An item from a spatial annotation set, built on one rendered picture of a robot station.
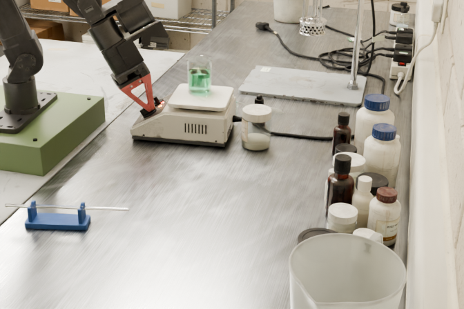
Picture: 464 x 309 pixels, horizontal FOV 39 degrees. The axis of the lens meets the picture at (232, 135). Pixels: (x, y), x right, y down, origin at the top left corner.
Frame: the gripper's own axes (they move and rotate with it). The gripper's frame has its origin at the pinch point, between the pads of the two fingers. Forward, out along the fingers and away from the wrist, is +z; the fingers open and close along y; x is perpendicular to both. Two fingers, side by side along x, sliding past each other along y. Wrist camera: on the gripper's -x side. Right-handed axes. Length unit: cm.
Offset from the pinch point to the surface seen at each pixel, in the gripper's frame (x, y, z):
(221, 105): -11.7, -9.3, 5.4
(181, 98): -6.0, -4.2, 1.2
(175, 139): -0.8, -4.6, 7.7
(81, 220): 21.0, -30.8, 3.8
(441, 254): -17, -66, 22
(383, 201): -19, -48, 21
